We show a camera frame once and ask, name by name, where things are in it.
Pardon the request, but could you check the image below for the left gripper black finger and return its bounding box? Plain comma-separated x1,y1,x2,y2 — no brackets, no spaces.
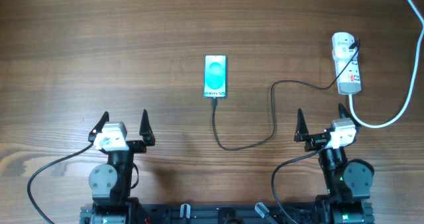
139,109,155,146
88,111,109,143

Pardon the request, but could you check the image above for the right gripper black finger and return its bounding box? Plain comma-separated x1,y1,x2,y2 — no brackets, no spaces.
338,103,352,119
293,108,310,142

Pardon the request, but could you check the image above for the white power strip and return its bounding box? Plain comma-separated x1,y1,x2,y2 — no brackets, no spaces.
332,32,362,95

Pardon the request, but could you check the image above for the black USB charging cable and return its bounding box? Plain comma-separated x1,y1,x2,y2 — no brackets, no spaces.
211,38,362,152

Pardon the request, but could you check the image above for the teal Galaxy S25 smartphone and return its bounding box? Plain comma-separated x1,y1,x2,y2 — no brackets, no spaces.
203,55,227,98

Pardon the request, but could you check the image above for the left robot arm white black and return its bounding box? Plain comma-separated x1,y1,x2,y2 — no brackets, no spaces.
79,110,155,224

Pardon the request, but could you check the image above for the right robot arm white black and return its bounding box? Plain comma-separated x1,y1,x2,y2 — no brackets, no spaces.
294,103,375,224

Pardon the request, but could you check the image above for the white USB charger plug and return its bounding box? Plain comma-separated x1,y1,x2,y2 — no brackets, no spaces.
333,44,357,62

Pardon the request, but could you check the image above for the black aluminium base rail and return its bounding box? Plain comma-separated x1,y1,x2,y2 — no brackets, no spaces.
79,202,375,224

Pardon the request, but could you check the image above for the white power strip cord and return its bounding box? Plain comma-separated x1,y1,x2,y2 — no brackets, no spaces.
348,0,424,129

